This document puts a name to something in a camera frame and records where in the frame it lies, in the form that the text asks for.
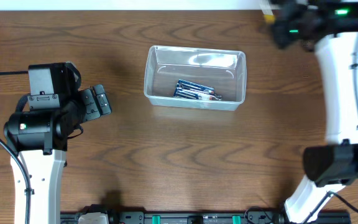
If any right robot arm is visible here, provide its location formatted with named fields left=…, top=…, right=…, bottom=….
left=271, top=1, right=358, bottom=223

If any clear plastic container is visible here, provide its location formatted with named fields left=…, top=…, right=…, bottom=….
left=144, top=45, right=247, bottom=111

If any silver ring wrench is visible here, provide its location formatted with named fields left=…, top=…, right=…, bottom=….
left=175, top=83, right=223, bottom=101

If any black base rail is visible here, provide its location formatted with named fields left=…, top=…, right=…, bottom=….
left=60, top=205, right=351, bottom=224

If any blue precision screwdriver set case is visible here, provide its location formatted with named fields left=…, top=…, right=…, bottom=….
left=177, top=79, right=218, bottom=96

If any black yellow screwdriver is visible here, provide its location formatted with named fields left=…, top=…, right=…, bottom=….
left=259, top=0, right=275, bottom=24

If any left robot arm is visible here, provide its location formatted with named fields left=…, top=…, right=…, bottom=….
left=4, top=62, right=112, bottom=223

